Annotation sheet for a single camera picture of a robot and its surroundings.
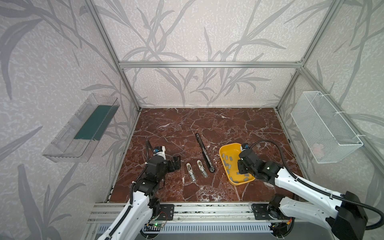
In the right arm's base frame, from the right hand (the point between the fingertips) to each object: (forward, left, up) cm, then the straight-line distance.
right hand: (240, 158), depth 83 cm
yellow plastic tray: (+7, +4, -9) cm, 12 cm away
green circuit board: (-30, +42, -8) cm, 53 cm away
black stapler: (+7, +20, -7) cm, 22 cm away
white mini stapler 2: (-3, +21, -7) cm, 23 cm away
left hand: (+2, +36, +2) cm, 36 cm away
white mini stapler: (-6, +28, -6) cm, 29 cm away
